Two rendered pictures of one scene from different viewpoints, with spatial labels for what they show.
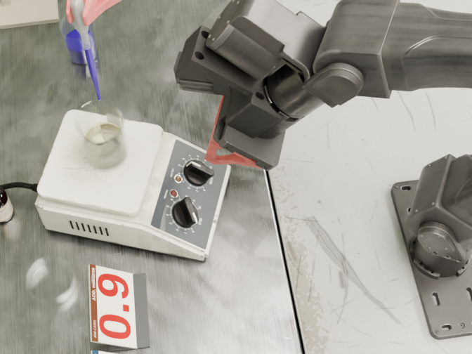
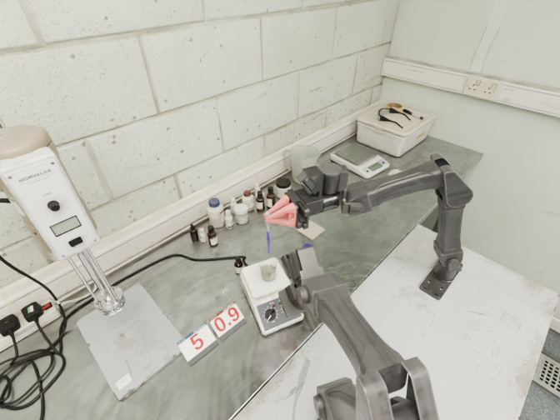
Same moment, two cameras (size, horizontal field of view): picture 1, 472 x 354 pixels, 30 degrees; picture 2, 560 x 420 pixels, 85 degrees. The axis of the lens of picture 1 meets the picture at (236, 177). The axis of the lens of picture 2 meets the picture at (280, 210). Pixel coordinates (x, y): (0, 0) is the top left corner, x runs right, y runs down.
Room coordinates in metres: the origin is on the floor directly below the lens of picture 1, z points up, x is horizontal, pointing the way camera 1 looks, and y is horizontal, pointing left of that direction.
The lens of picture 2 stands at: (0.20, -0.35, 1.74)
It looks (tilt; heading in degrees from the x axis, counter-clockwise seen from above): 40 degrees down; 54
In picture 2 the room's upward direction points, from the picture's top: straight up
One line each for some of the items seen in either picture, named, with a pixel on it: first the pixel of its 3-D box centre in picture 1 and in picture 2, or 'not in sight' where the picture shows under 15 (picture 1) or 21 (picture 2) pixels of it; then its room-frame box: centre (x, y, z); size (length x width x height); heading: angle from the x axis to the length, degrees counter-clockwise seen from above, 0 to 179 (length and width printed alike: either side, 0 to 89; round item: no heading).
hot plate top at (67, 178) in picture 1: (102, 161); (265, 277); (0.51, 0.15, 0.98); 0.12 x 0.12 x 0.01; 78
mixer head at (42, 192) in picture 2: not in sight; (47, 201); (0.12, 0.25, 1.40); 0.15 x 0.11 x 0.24; 100
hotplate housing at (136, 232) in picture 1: (127, 184); (269, 292); (0.51, 0.13, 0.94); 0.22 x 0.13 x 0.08; 78
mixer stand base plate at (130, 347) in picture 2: not in sight; (130, 333); (0.12, 0.26, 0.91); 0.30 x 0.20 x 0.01; 100
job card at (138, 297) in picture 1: (119, 305); (227, 320); (0.36, 0.13, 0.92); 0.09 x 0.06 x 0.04; 7
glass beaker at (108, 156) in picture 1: (102, 139); (267, 269); (0.51, 0.15, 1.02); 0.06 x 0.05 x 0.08; 5
